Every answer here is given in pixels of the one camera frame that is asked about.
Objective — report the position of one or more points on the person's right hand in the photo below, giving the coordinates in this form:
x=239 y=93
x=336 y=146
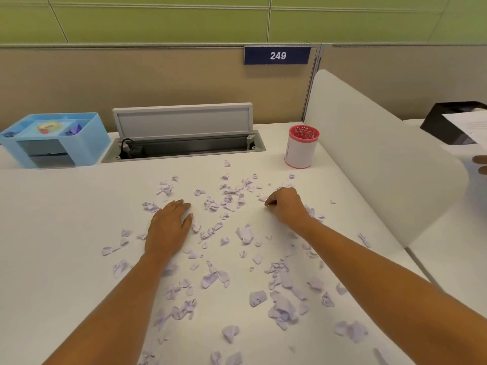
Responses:
x=289 y=209

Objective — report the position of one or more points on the person's left hand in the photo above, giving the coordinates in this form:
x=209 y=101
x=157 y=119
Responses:
x=167 y=231

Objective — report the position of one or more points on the pink and white cup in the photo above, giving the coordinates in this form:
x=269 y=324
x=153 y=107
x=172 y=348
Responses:
x=300 y=155

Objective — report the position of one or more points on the heap of paper scraps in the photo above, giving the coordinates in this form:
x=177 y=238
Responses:
x=283 y=305

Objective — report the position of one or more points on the blue desk organizer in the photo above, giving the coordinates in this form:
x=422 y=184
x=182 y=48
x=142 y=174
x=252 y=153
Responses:
x=91 y=144

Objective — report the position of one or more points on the purple stapler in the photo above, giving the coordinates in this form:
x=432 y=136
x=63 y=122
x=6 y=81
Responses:
x=9 y=134
x=74 y=129

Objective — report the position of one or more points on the clear tape roll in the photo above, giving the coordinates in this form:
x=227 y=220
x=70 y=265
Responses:
x=42 y=127

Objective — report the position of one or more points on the person's right forearm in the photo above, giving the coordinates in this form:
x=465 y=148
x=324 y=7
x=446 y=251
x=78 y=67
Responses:
x=392 y=288

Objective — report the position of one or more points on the person's left forearm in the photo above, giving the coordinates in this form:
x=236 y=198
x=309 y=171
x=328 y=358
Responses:
x=110 y=319

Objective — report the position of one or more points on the black desk organizer box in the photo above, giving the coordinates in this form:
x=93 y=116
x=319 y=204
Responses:
x=437 y=123

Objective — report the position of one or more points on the white side divider panel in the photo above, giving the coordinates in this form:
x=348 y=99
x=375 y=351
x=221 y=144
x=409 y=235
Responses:
x=380 y=159

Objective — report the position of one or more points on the blue number sign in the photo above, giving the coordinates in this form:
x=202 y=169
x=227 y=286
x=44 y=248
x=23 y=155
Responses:
x=256 y=55

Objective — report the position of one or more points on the beige partition panel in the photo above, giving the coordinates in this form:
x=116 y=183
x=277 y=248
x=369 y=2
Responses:
x=114 y=83
x=399 y=79

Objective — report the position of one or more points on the grey partition post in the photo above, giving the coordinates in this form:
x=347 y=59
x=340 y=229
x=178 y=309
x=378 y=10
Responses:
x=314 y=79

